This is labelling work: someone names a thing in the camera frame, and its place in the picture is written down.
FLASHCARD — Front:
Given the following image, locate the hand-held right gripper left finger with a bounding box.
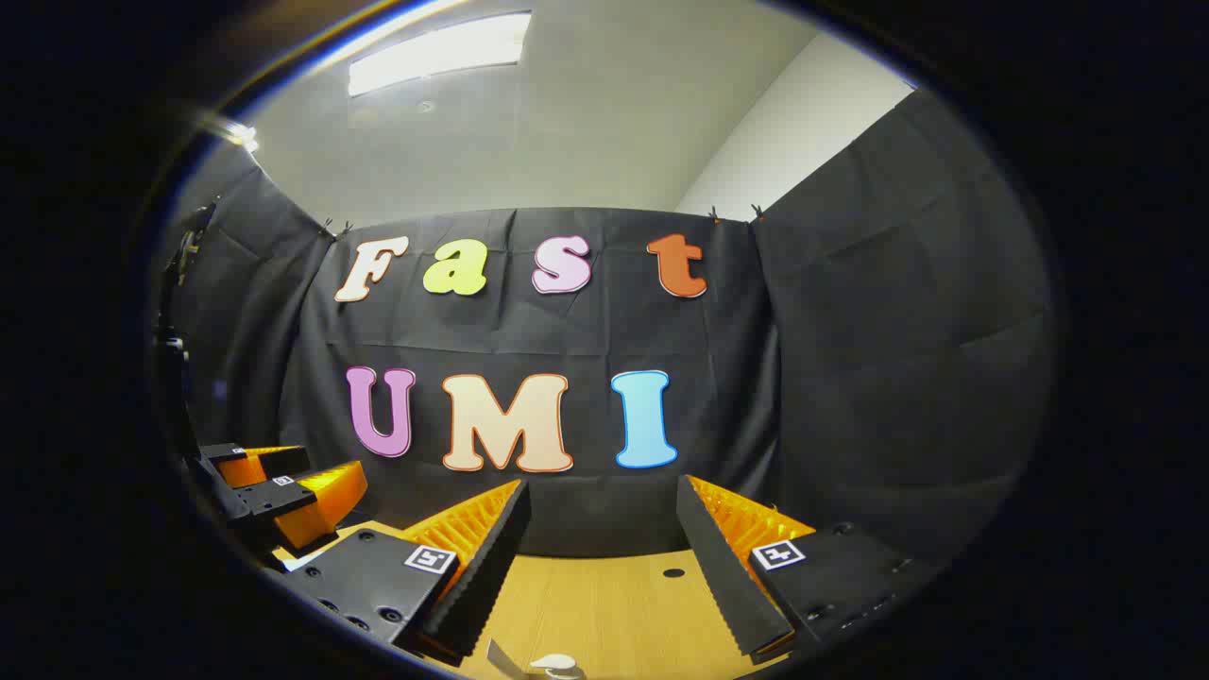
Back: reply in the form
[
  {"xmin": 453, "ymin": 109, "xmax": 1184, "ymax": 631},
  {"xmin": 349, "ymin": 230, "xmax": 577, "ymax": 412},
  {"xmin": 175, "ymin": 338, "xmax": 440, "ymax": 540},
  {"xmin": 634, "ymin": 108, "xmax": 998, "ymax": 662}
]
[{"xmin": 281, "ymin": 478, "xmax": 532, "ymax": 664}]

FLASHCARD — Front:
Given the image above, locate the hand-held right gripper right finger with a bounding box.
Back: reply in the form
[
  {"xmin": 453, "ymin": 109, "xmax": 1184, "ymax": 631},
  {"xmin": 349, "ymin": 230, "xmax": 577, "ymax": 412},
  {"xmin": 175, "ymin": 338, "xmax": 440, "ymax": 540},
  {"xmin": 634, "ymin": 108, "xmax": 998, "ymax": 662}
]
[{"xmin": 674, "ymin": 473, "xmax": 938, "ymax": 662}]

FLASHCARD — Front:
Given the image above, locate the black backdrop cloth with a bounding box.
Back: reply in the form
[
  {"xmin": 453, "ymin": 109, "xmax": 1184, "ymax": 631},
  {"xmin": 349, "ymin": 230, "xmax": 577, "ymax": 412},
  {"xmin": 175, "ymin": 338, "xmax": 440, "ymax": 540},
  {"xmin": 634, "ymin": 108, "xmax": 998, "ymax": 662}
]
[{"xmin": 156, "ymin": 90, "xmax": 1059, "ymax": 568}]

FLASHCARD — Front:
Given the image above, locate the ceiling light panel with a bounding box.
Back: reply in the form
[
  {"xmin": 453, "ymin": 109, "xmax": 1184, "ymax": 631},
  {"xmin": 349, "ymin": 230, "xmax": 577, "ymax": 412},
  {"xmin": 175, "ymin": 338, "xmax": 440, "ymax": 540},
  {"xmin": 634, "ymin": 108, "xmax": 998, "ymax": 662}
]
[{"xmin": 348, "ymin": 11, "xmax": 533, "ymax": 98}]

